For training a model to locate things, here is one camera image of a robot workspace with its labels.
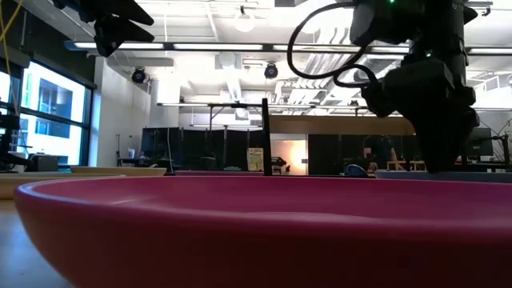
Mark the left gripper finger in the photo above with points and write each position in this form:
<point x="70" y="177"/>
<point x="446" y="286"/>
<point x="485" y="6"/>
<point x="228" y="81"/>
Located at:
<point x="112" y="10"/>
<point x="110" y="38"/>

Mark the yellow poster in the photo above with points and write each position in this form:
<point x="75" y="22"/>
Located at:
<point x="255" y="159"/>

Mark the magenta plate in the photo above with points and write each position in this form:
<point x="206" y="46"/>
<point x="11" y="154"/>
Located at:
<point x="256" y="240"/>

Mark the black background monitor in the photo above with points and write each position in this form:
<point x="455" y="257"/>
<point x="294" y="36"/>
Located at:
<point x="480" y="142"/>

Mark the wooden shelf with black legs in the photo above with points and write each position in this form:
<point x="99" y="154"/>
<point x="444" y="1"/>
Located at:
<point x="340" y="125"/>

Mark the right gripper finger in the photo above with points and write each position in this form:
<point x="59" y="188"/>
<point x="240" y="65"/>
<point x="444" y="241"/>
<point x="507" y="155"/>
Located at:
<point x="434" y="140"/>
<point x="456" y="136"/>

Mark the black ceiling spotlight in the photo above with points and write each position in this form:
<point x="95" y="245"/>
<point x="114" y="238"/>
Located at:
<point x="270" y="71"/>
<point x="138" y="75"/>

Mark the person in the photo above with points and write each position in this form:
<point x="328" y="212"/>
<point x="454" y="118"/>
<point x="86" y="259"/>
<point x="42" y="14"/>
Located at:
<point x="378" y="150"/>

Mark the grey equipment box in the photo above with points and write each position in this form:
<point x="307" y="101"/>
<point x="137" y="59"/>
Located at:
<point x="42" y="163"/>

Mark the teal plate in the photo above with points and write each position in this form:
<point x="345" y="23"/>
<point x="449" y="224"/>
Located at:
<point x="480" y="177"/>

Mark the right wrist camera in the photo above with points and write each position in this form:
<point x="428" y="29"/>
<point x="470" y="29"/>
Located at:
<point x="384" y="98"/>

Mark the ceiling light strip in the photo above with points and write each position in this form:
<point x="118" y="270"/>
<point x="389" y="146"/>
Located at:
<point x="492" y="51"/>
<point x="218" y="46"/>
<point x="120" y="45"/>
<point x="320" y="49"/>

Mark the large window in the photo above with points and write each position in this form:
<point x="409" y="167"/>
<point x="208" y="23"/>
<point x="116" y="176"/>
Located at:
<point x="52" y="120"/>

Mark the black partition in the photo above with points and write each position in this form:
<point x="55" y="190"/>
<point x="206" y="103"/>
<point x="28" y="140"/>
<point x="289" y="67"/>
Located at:
<point x="332" y="154"/>
<point x="200" y="144"/>

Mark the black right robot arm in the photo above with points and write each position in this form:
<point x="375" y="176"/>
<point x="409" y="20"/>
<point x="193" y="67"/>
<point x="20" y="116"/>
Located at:
<point x="444" y="32"/>

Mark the round pendant lamp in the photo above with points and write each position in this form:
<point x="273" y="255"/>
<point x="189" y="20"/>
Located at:
<point x="245" y="20"/>

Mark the purple plate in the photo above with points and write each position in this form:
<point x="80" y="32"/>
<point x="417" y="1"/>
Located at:
<point x="220" y="173"/>

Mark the blue rounded object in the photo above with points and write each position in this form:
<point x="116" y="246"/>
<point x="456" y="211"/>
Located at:
<point x="356" y="171"/>

